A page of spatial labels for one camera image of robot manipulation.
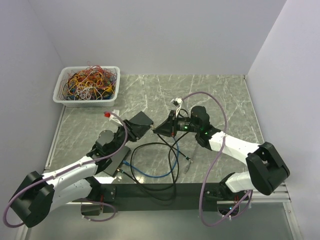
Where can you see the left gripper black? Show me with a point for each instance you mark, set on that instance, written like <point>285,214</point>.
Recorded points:
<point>129,131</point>

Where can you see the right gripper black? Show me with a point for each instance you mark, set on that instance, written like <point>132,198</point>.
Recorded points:
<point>169,127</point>

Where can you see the black network switch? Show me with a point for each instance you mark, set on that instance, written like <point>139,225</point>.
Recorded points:
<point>117,161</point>
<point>141,119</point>

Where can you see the black ethernet cable short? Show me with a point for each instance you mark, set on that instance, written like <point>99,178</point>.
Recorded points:
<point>179,135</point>

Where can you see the black ethernet cable long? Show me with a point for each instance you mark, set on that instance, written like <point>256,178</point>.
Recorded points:
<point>174,170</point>

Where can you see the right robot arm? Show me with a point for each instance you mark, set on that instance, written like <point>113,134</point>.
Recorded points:
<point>266,168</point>

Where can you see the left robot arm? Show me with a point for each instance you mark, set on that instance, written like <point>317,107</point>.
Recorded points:
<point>40,194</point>

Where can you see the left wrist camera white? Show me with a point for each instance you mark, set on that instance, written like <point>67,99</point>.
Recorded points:
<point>114,120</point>

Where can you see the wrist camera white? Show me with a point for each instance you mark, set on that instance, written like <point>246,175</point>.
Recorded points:
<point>114,120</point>
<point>178,102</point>

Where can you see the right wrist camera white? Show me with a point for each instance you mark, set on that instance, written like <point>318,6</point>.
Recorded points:
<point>178,102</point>

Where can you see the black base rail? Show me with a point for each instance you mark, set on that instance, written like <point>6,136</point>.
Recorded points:
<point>163,196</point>

